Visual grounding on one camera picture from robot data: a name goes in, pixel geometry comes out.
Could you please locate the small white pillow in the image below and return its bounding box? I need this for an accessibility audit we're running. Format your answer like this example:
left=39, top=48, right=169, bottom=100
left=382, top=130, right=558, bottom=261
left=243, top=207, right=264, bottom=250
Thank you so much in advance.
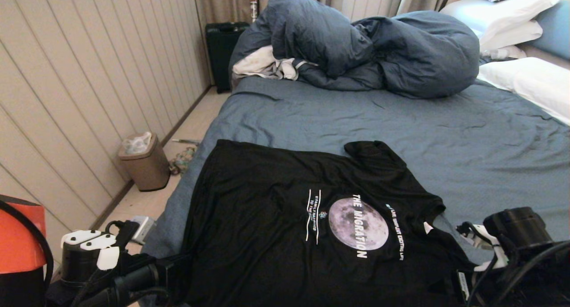
left=481, top=45, right=527, bottom=60

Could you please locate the white sheer curtain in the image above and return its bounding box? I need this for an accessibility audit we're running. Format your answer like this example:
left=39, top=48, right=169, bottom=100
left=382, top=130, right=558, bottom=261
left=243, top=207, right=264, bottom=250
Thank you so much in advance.
left=341, top=0, right=407, bottom=22

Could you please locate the bed with blue sheet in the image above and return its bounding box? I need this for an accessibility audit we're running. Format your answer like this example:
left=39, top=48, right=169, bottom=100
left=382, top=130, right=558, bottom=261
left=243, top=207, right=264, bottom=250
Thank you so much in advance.
left=135, top=76, right=570, bottom=307

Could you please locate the flat white pillow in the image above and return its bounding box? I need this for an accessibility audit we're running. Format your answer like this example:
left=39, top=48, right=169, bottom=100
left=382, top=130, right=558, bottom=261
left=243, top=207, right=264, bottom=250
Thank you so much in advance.
left=477, top=20, right=544, bottom=52

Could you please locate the large white pillow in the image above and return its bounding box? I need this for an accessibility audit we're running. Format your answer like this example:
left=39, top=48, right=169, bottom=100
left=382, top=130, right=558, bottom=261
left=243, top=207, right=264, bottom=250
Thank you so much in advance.
left=440, top=0, right=560, bottom=40

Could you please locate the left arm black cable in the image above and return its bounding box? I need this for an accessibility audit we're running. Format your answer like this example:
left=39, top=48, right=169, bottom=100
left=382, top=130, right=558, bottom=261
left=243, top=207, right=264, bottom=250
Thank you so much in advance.
left=0, top=200, right=170, bottom=307

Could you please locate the black printed t-shirt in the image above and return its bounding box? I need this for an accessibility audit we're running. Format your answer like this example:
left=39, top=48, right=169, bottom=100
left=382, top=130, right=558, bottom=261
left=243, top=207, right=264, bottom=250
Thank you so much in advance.
left=171, top=140, right=479, bottom=307

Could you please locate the long white pillow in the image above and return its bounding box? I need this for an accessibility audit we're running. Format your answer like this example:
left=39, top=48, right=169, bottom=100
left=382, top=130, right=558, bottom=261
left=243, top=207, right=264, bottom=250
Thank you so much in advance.
left=477, top=57, right=570, bottom=126

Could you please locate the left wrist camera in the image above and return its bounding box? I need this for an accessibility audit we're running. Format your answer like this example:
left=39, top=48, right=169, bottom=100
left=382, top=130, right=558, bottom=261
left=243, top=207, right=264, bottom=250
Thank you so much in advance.
left=105, top=215, right=157, bottom=263

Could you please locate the bronze trash bin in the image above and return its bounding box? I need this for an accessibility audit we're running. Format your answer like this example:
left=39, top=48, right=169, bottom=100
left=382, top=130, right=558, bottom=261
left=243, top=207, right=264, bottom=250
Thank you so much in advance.
left=118, top=133, right=171, bottom=192

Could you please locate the teal patterned cloth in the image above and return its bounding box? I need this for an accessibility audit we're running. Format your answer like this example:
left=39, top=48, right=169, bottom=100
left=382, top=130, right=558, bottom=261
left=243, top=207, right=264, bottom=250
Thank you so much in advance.
left=169, top=145, right=198, bottom=176

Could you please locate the black suitcase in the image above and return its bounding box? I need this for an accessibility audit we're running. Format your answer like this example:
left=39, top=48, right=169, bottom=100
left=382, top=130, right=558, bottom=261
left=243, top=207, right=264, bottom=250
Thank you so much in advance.
left=206, top=22, right=250, bottom=93

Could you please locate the clear plastic bin bag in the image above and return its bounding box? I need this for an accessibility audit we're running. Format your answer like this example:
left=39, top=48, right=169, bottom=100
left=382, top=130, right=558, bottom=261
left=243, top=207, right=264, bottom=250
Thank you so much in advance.
left=123, top=131, right=153, bottom=154

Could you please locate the blue padded headboard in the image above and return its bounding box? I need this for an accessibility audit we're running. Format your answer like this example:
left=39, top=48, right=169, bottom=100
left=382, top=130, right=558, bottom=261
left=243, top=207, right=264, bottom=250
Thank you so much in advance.
left=533, top=1, right=570, bottom=61

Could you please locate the crumpled dark blue duvet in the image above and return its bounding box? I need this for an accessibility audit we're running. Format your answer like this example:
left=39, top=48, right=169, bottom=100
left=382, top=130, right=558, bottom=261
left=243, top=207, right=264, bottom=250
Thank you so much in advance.
left=229, top=0, right=480, bottom=99

